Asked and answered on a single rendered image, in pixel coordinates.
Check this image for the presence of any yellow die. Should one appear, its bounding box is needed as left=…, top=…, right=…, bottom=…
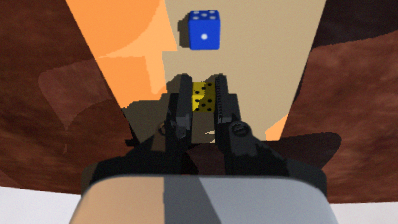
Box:
left=192, top=82, right=216, bottom=112

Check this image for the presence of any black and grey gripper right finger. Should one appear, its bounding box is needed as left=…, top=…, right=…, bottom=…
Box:
left=214, top=75, right=327, bottom=198

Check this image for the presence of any blue die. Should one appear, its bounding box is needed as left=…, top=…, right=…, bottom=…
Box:
left=188, top=10, right=221, bottom=50

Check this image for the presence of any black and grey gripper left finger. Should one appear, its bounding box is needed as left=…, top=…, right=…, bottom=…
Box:
left=81, top=75, right=193, bottom=197

